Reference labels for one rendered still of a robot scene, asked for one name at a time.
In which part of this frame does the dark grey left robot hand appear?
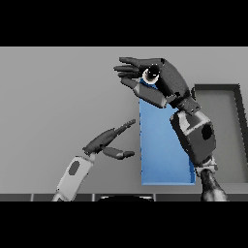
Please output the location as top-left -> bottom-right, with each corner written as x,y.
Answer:
82,118 -> 137,161

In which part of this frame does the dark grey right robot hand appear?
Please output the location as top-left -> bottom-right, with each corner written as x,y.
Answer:
112,56 -> 202,116

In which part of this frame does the blue pipe with pale ring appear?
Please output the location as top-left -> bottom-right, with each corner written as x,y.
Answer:
139,64 -> 162,87

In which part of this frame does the blue bin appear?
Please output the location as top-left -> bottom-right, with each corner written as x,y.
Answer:
139,80 -> 197,186

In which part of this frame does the dark grey bin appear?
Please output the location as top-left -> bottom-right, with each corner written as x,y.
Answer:
191,83 -> 248,185

